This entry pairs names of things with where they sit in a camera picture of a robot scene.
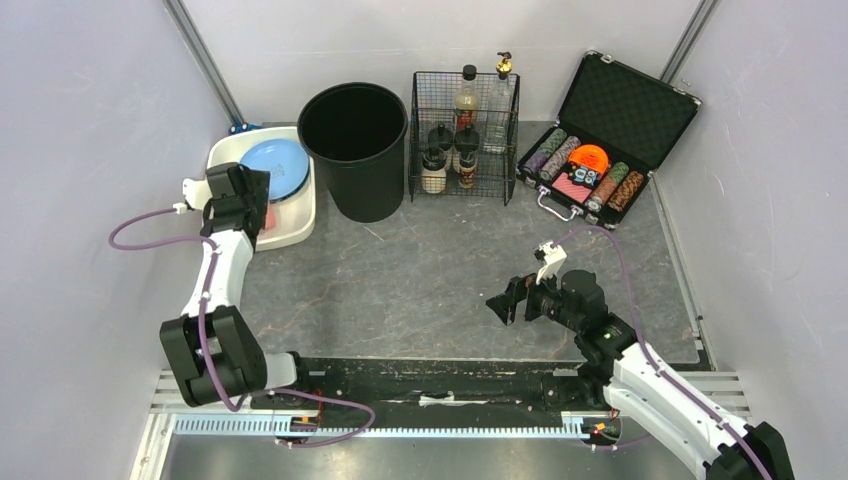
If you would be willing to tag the pink poker chip roll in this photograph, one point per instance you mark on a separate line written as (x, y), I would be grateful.
(559, 158)

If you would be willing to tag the clear bottle gold pump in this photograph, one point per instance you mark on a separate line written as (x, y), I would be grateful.
(499, 107)

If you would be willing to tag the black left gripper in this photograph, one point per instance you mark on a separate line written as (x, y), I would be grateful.
(250, 196)

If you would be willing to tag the small dark spice jar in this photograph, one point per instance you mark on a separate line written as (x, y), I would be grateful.
(467, 164)

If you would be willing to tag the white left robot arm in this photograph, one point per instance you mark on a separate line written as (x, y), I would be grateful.
(211, 351)

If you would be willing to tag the brown poker chip roll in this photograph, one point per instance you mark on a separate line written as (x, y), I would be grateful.
(625, 191)

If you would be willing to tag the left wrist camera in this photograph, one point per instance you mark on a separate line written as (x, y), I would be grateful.
(196, 193)

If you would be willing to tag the white rectangular basin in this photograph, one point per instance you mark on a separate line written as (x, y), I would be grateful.
(295, 216)

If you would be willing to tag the blue plate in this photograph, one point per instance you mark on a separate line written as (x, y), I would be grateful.
(286, 162)

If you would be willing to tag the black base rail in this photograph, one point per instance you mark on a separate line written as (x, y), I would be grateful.
(449, 394)

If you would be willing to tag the orange round toy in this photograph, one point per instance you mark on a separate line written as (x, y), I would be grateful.
(591, 156)

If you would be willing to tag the pink card deck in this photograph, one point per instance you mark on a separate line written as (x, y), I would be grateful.
(578, 193)

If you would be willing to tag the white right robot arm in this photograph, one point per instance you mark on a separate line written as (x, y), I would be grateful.
(627, 375)

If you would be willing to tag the spice jar black lid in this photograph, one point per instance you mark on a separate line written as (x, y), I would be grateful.
(433, 174)
(467, 140)
(441, 136)

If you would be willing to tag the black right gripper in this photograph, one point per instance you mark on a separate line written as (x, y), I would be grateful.
(530, 301)

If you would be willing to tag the sauce bottle red label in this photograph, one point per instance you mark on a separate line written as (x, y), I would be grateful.
(466, 99)

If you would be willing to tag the green poker chip roll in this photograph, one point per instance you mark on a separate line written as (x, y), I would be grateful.
(544, 151)

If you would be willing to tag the black trash bin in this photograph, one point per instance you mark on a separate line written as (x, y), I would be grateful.
(355, 133)

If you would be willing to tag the green brown chip roll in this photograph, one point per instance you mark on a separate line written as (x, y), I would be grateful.
(607, 186)

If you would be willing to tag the black poker chip case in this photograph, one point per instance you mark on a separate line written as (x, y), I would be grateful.
(635, 118)

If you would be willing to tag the black wire basket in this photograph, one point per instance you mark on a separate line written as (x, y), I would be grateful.
(433, 103)

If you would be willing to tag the blue toy car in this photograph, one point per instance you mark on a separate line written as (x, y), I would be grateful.
(243, 127)

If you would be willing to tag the blue dice box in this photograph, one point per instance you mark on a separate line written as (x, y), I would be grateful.
(586, 177)

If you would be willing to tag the pink handled cream mug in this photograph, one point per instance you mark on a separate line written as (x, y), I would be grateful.
(270, 218)

